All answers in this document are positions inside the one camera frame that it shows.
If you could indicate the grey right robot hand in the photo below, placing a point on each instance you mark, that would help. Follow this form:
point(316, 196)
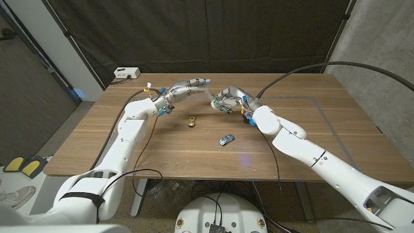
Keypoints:
point(239, 97)

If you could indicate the white table leg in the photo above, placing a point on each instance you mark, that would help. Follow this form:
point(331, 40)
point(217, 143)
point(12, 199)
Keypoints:
point(138, 200)

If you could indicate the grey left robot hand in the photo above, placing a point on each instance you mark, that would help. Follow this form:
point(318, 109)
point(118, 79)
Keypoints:
point(179, 92)

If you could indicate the grey sneaker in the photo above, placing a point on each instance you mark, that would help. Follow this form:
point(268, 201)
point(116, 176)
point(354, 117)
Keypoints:
point(14, 199)

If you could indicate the white power socket box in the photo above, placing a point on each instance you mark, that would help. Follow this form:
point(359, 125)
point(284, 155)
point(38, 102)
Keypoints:
point(126, 72)

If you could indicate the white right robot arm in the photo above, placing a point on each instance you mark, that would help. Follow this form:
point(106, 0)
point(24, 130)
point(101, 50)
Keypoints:
point(323, 165)

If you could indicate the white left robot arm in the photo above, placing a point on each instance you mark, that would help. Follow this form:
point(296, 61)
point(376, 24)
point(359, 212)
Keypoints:
point(119, 152)

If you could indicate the grey table leg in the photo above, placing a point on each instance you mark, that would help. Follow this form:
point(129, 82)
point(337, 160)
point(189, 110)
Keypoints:
point(305, 200)

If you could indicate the clear plastic bag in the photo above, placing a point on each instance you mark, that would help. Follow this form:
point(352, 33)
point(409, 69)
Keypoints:
point(171, 191)

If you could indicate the yellow toy car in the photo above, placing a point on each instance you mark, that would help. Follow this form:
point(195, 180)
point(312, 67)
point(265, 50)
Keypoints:
point(191, 121)

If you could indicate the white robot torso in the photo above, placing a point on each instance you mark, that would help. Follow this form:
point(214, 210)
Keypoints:
point(223, 213)

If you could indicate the black backdrop curtain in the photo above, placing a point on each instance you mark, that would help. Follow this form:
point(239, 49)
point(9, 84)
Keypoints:
point(207, 32)

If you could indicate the silver blue toy car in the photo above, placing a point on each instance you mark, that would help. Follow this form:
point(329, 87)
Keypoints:
point(226, 139)

